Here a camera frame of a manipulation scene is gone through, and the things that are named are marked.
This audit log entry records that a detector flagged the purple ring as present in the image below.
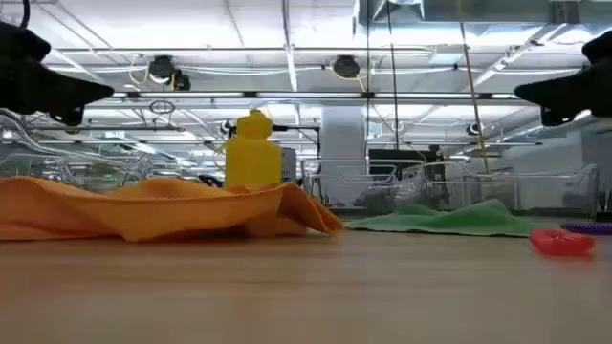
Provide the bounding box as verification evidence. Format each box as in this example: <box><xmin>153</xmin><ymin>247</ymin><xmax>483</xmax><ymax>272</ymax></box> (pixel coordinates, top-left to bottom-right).
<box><xmin>560</xmin><ymin>221</ymin><xmax>612</xmax><ymax>236</ymax></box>

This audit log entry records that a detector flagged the red ring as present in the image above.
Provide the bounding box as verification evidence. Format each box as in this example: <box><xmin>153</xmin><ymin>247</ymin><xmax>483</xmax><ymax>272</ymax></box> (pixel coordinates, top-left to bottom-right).
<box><xmin>529</xmin><ymin>228</ymin><xmax>596</xmax><ymax>257</ymax></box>

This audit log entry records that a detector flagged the green microfibre cloth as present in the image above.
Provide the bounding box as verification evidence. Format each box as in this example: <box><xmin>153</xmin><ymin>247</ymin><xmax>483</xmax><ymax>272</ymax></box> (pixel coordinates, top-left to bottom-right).
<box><xmin>344</xmin><ymin>198</ymin><xmax>539</xmax><ymax>238</ymax></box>

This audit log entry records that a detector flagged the yellow sports bottle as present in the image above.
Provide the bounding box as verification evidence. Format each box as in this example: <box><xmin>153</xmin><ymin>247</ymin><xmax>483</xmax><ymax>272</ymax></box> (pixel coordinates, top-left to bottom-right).
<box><xmin>224</xmin><ymin>108</ymin><xmax>284</xmax><ymax>188</ymax></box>

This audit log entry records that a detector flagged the clear plastic bin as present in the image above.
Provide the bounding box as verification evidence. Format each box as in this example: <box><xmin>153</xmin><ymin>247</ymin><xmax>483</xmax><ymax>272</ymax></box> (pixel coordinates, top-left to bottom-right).
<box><xmin>423</xmin><ymin>161</ymin><xmax>600</xmax><ymax>219</ymax></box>
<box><xmin>300</xmin><ymin>159</ymin><xmax>426</xmax><ymax>216</ymax></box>
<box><xmin>0</xmin><ymin>108</ymin><xmax>154</xmax><ymax>193</ymax></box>

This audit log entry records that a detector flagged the orange microfibre cloth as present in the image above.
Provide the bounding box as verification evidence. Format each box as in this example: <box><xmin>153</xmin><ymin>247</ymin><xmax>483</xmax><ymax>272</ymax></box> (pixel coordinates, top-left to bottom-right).
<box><xmin>0</xmin><ymin>175</ymin><xmax>344</xmax><ymax>243</ymax></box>

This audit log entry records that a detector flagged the white building pillar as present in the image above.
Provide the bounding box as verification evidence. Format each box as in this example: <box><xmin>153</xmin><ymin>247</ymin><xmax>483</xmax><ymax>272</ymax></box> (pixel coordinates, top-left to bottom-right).
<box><xmin>318</xmin><ymin>105</ymin><xmax>368</xmax><ymax>207</ymax></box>

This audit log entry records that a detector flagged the long ceiling light strip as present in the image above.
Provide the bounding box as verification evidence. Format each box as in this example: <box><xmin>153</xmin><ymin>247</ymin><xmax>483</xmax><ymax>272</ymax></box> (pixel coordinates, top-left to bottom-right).
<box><xmin>110</xmin><ymin>91</ymin><xmax>522</xmax><ymax>100</ymax></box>

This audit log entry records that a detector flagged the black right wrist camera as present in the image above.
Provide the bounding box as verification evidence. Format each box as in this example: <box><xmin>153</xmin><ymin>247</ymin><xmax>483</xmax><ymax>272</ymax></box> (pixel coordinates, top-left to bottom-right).
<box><xmin>581</xmin><ymin>31</ymin><xmax>612</xmax><ymax>66</ymax></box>

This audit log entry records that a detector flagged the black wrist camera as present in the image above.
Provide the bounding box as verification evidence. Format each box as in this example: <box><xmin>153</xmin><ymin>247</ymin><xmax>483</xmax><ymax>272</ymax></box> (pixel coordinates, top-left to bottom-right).
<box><xmin>581</xmin><ymin>31</ymin><xmax>612</xmax><ymax>66</ymax></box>
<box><xmin>0</xmin><ymin>21</ymin><xmax>52</xmax><ymax>63</ymax></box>

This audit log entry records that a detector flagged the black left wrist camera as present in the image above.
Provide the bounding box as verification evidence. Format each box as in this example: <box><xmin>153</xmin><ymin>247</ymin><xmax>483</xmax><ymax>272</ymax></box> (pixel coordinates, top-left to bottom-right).
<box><xmin>0</xmin><ymin>21</ymin><xmax>52</xmax><ymax>63</ymax></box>

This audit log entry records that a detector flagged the yellow cable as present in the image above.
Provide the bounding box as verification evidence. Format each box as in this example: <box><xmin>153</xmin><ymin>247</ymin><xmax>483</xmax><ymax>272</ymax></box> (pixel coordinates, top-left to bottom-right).
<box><xmin>456</xmin><ymin>0</ymin><xmax>492</xmax><ymax>174</ymax></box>

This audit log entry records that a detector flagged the black ceiling cable reel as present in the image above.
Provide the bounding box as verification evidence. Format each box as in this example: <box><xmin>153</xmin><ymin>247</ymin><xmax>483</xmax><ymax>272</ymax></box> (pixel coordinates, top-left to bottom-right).
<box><xmin>332</xmin><ymin>54</ymin><xmax>361</xmax><ymax>80</ymax></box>
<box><xmin>147</xmin><ymin>54</ymin><xmax>191</xmax><ymax>92</ymax></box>

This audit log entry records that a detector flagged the long black cable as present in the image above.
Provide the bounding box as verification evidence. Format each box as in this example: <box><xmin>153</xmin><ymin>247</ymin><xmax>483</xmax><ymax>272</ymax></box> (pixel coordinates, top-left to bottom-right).
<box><xmin>385</xmin><ymin>0</ymin><xmax>401</xmax><ymax>150</ymax></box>

